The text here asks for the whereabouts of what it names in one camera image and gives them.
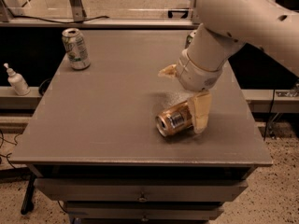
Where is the right metal frame post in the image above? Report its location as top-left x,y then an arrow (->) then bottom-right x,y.
191,0 -> 201,24

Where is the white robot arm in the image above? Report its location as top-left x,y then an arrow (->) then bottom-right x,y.
156,0 -> 299,137

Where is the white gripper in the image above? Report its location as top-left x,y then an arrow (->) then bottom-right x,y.
158,49 -> 222,133

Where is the lower drawer with knob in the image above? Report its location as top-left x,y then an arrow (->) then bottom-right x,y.
64,202 -> 223,221

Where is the orange soda can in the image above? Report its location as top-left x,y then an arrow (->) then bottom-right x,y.
155,102 -> 192,137

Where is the metal frame post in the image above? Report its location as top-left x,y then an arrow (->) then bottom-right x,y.
191,0 -> 201,24
69,0 -> 87,22

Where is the black stand leg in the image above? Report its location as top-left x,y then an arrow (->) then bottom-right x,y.
21,174 -> 36,215

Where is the upper drawer with knob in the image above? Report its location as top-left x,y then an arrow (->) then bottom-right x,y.
35,178 -> 248,203

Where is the drawer with knob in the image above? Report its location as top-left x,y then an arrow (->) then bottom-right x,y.
35,178 -> 248,203
64,202 -> 223,221

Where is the white pump bottle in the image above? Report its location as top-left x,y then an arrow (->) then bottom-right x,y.
4,63 -> 30,96

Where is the white green soda can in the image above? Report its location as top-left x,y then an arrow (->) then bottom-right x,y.
62,28 -> 91,70

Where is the grey drawer cabinet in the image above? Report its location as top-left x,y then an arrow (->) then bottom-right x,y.
11,30 -> 272,224

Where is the black cable on ledge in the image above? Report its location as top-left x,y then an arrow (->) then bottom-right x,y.
8,14 -> 110,25

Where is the left metal frame post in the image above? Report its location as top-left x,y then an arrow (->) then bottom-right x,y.
69,0 -> 87,22

